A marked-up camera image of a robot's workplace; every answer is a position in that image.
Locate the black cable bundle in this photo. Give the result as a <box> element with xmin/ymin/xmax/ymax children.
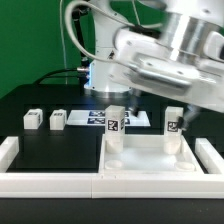
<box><xmin>32</xmin><ymin>67</ymin><xmax>90</xmax><ymax>85</ymax></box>

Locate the white sheet with AprilTags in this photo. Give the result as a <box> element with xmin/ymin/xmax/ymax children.
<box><xmin>67</xmin><ymin>110</ymin><xmax>150</xmax><ymax>127</ymax></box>

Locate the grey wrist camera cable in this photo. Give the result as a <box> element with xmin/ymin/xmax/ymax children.
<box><xmin>63</xmin><ymin>0</ymin><xmax>161</xmax><ymax>64</ymax></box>

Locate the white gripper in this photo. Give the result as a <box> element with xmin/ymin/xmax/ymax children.
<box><xmin>109</xmin><ymin>30</ymin><xmax>224</xmax><ymax>131</ymax></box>

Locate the white hanging cable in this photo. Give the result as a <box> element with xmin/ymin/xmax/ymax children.
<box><xmin>59</xmin><ymin>0</ymin><xmax>69</xmax><ymax>86</ymax></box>

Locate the white U-shaped obstacle fence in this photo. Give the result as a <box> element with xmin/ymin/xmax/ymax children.
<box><xmin>0</xmin><ymin>137</ymin><xmax>224</xmax><ymax>199</ymax></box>

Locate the white square table top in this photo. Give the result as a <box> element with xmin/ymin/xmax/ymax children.
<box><xmin>99</xmin><ymin>134</ymin><xmax>203</xmax><ymax>174</ymax></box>

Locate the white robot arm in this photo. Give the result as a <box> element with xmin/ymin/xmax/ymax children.
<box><xmin>94</xmin><ymin>0</ymin><xmax>224</xmax><ymax>122</ymax></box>

